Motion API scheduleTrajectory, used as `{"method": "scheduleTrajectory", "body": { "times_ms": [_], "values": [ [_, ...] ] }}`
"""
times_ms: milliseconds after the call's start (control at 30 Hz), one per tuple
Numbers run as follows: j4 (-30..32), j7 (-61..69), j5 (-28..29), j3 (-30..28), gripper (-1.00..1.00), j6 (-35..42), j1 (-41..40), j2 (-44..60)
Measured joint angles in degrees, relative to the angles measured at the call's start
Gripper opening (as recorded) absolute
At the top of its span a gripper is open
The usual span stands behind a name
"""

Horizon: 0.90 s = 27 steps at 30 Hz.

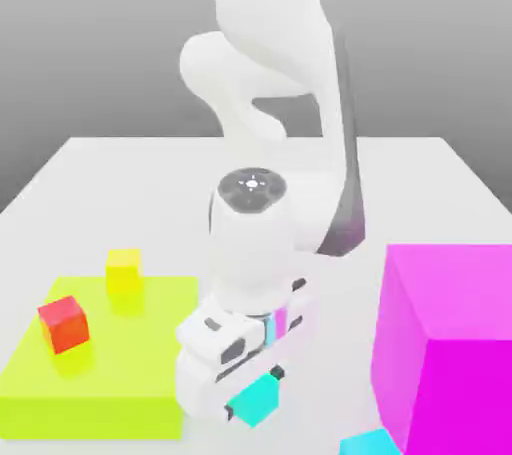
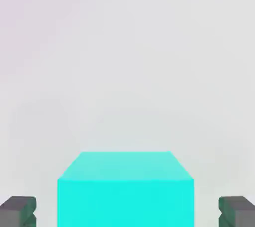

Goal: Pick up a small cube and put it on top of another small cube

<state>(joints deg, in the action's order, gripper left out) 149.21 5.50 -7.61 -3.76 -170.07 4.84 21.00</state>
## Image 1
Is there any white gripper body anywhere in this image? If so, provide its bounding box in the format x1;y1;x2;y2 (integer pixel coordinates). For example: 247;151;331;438
174;281;322;420

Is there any small cyan cube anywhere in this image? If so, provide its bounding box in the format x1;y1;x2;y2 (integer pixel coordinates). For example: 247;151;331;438
230;372;282;429
339;427;404;455

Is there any small yellow cube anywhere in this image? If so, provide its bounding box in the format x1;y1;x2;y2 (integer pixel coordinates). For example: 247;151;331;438
105;248;145;297

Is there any small red cube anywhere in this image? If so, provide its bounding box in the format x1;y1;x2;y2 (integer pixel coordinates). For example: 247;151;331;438
37;295;92;356

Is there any large lime box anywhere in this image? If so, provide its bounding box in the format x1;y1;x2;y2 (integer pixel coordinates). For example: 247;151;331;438
0;274;201;443

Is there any large magenta box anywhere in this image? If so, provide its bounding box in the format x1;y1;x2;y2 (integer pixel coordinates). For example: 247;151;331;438
369;243;512;455

